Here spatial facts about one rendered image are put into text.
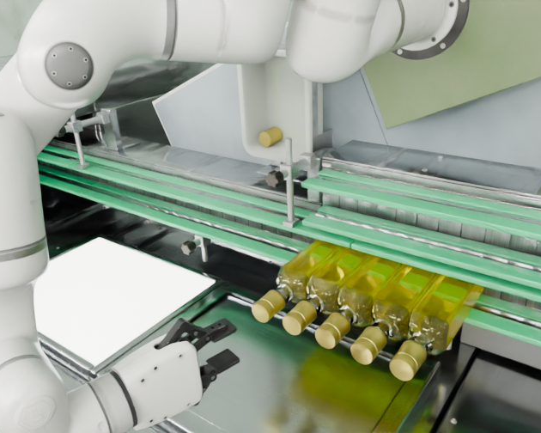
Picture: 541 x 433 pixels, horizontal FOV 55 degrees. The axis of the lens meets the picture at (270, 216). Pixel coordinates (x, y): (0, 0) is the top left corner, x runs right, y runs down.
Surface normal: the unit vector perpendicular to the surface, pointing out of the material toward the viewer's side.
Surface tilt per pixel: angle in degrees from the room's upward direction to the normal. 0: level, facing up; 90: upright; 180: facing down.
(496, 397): 90
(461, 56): 1
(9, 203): 81
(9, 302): 77
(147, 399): 72
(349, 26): 54
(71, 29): 66
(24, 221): 96
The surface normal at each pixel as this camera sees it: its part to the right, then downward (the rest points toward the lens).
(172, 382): 0.62, 0.30
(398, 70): -0.60, 0.39
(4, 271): 0.47, 0.21
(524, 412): -0.06, -0.90
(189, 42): 0.31, 0.75
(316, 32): -0.38, 0.51
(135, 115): 0.81, 0.22
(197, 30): 0.37, 0.54
